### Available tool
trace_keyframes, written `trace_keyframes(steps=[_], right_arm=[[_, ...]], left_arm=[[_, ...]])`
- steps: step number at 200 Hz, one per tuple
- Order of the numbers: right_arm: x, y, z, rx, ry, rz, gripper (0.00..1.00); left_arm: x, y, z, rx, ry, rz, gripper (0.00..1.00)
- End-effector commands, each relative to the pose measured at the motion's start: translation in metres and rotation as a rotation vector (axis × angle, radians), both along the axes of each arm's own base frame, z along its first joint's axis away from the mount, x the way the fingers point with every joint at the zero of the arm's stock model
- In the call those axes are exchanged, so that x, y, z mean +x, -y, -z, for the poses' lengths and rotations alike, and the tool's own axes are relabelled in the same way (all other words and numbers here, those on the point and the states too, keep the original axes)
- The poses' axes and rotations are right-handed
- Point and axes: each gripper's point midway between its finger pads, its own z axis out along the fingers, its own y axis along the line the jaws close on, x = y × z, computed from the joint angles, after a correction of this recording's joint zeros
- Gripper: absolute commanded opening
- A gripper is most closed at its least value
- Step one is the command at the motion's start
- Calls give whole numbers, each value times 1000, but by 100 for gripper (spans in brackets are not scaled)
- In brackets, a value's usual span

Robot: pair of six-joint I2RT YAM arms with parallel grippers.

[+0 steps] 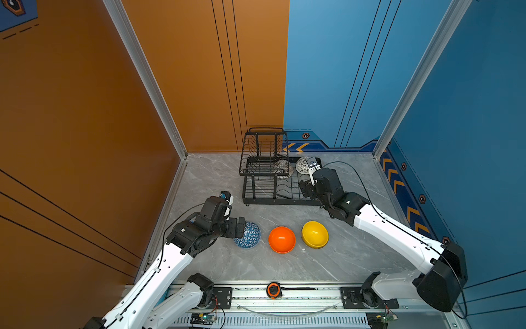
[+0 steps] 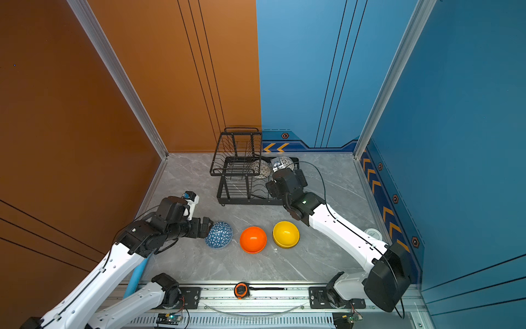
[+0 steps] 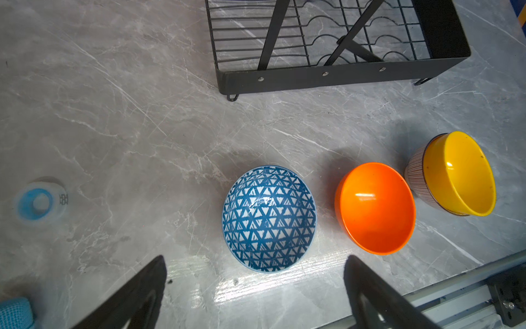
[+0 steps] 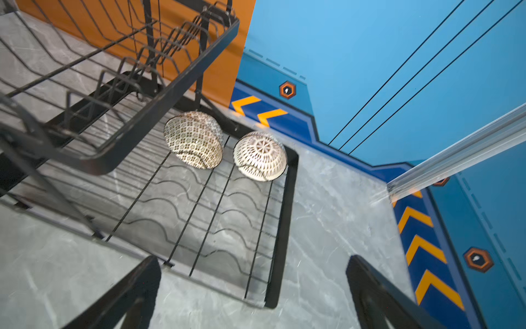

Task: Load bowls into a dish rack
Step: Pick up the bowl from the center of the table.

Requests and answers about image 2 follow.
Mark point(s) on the blue triangle patterned bowl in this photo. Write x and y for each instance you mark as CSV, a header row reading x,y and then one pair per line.
x,y
220,235

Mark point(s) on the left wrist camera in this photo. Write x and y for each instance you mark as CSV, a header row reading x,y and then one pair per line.
x,y
192,200

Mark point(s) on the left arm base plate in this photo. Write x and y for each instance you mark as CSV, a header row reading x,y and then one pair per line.
x,y
185,297

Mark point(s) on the orange bowl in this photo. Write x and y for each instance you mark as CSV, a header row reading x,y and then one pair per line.
x,y
253,240

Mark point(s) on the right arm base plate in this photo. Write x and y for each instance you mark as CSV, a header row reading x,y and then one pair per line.
x,y
322,298

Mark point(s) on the brown floral patterned bowl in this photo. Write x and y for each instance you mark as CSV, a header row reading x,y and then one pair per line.
x,y
261,169

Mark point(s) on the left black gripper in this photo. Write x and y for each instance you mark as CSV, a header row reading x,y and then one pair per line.
x,y
197,231

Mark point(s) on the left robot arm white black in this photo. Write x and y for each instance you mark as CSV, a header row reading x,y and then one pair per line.
x,y
173,219

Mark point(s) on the black wire dish rack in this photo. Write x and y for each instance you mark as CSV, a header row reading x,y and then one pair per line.
x,y
236,149

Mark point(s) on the yellow bowl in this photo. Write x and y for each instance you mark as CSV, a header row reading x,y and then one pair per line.
x,y
286,235

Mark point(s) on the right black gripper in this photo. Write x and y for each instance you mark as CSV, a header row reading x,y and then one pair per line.
x,y
273,188

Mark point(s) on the right green circuit board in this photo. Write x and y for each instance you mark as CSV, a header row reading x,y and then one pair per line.
x,y
346,320

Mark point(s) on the orange black tape measure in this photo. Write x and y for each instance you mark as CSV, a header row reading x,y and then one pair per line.
x,y
242,290

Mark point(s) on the left green circuit board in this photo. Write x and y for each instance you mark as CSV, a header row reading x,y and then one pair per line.
x,y
169,319

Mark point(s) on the blue cylinder tube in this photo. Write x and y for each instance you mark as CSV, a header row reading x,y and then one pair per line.
x,y
135,278

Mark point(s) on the green circuit board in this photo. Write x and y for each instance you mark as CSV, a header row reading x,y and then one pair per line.
x,y
346,320
169,319

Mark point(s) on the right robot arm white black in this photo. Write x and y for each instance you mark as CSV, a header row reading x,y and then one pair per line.
x,y
386,268

